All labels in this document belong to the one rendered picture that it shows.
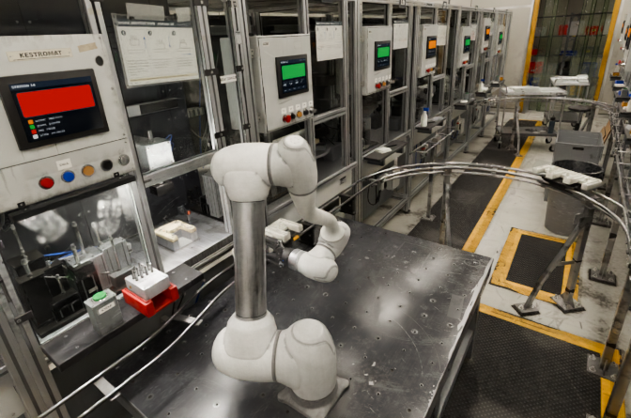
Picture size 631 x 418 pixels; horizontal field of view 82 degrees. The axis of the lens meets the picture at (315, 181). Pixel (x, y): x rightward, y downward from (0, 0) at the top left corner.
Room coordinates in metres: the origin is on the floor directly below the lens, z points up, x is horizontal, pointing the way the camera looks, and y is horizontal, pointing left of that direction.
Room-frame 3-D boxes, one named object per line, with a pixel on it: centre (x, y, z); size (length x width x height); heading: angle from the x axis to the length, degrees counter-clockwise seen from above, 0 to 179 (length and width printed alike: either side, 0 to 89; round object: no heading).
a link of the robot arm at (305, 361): (0.88, 0.05, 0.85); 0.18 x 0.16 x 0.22; 82
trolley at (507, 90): (5.55, -3.35, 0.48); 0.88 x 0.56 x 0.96; 72
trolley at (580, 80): (6.33, -4.43, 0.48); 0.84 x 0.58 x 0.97; 152
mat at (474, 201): (4.91, -2.62, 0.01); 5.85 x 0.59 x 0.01; 144
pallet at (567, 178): (2.18, -1.62, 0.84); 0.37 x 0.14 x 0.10; 22
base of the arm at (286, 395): (0.90, 0.03, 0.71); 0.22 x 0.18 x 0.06; 144
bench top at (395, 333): (1.30, -0.03, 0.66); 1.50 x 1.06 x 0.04; 144
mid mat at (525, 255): (2.48, -1.77, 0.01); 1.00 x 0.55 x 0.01; 144
